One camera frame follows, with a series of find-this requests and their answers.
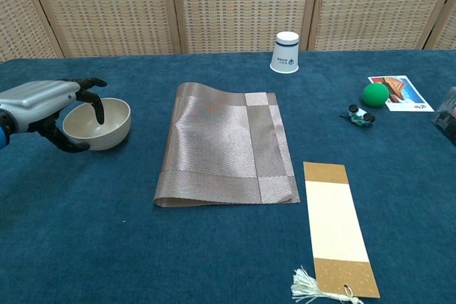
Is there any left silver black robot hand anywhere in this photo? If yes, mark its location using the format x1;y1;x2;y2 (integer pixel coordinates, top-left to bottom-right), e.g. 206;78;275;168
0;77;108;154

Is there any beige bowl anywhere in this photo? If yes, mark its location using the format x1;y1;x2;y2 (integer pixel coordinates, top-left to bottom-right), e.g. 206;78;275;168
62;98;132;152

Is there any grey woven placemat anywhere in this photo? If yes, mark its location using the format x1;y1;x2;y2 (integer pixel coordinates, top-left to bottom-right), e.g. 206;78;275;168
153;82;301;208

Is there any blue table cloth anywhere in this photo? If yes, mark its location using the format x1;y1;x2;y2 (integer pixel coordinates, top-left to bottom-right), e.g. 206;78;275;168
0;49;456;304

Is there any woven wooden folding screen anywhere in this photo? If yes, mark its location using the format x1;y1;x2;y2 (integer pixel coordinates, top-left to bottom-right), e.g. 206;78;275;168
0;0;456;63

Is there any white paper cup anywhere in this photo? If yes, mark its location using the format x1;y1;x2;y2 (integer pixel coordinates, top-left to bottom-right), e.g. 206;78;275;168
269;31;299;74

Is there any gold cream bookmark with tassel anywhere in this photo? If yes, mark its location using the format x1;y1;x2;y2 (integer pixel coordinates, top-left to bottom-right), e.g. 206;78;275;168
291;161;381;304

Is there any green ball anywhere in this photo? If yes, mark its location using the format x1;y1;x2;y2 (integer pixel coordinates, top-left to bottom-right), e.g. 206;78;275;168
362;83;390;108

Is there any colourful postcard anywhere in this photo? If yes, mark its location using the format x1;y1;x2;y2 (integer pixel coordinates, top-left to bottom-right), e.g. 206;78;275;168
368;75;435;112

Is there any dark object at edge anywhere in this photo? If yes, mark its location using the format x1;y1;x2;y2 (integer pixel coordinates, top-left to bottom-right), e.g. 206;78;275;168
430;86;456;141

